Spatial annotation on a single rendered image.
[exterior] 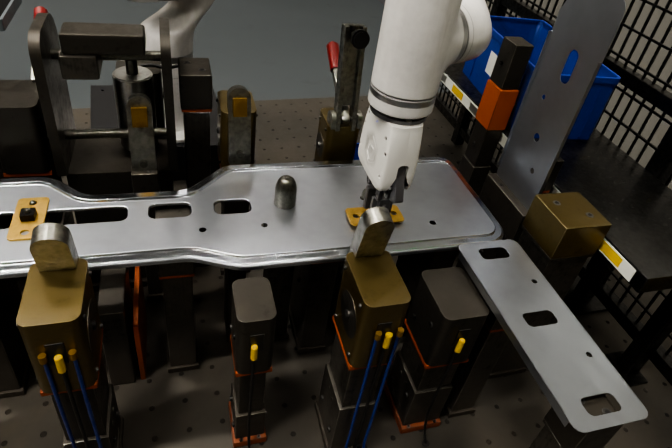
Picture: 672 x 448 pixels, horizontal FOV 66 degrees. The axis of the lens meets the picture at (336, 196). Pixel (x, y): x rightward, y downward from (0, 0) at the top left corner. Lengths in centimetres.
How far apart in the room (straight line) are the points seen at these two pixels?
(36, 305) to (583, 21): 75
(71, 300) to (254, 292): 20
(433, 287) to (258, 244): 24
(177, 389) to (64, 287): 37
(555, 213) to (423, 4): 37
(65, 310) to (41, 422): 37
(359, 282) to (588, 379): 28
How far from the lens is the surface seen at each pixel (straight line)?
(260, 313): 64
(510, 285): 75
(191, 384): 93
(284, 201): 76
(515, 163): 92
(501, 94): 99
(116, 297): 83
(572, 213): 82
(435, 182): 89
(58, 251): 61
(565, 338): 72
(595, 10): 81
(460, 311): 71
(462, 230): 81
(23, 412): 96
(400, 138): 65
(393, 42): 61
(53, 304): 61
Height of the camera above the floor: 148
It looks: 37 degrees down
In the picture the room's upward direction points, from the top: 9 degrees clockwise
